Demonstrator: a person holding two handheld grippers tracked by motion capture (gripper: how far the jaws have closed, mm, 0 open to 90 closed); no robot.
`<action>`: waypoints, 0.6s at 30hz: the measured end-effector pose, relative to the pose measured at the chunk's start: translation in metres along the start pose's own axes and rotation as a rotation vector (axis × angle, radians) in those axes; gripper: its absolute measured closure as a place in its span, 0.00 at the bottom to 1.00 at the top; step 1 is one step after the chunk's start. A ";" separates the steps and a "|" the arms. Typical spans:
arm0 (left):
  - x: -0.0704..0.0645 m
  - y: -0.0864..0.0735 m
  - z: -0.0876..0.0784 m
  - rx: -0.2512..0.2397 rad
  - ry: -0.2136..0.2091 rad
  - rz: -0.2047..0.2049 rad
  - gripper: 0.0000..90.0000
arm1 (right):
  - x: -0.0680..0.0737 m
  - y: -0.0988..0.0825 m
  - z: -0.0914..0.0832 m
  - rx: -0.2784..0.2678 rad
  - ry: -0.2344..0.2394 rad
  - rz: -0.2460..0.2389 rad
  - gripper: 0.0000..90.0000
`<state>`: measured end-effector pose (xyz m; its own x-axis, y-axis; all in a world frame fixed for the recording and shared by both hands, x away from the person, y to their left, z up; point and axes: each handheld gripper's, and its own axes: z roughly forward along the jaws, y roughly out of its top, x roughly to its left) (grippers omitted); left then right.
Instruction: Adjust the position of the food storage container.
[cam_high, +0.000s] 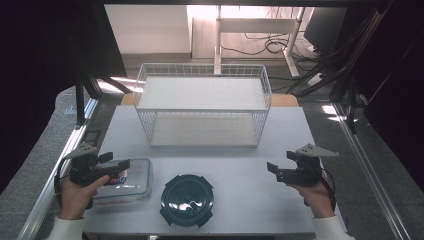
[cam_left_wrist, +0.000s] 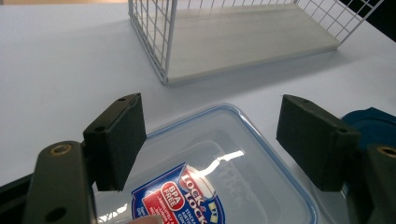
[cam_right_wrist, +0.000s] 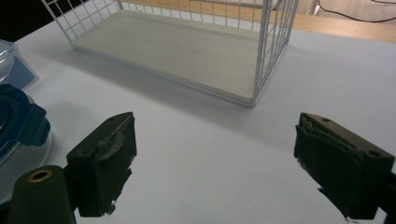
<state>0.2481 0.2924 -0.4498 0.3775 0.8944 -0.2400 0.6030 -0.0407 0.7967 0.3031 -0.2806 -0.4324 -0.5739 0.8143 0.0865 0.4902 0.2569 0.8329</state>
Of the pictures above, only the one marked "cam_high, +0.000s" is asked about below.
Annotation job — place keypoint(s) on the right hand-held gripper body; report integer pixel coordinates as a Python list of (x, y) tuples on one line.
[(305, 171)]

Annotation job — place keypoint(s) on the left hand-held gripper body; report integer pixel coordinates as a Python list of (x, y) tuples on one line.
[(83, 163)]

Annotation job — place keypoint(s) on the clear rectangular food container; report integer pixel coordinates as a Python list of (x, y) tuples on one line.
[(136, 181)]

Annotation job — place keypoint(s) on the round dark lidded container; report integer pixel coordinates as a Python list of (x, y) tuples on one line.
[(186, 201)]

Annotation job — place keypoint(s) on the person's right hand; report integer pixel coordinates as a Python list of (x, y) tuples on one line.
[(315, 200)]

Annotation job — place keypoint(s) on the person's left hand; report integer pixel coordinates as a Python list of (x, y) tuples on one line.
[(75, 196)]

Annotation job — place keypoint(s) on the wooden board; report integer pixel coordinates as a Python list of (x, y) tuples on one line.
[(283, 100)]

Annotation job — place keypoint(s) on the black metal stand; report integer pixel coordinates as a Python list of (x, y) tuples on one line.
[(80, 100), (351, 100)]

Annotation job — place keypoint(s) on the white power strip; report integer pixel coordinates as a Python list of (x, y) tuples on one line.
[(314, 79)]

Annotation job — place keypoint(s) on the dark curtain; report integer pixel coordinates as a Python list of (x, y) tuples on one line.
[(40, 66), (400, 100)]

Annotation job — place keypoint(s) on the aluminium rail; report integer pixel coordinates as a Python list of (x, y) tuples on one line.
[(370, 173), (63, 156)]

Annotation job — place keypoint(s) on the white desk frame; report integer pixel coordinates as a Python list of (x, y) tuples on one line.
[(256, 25)]

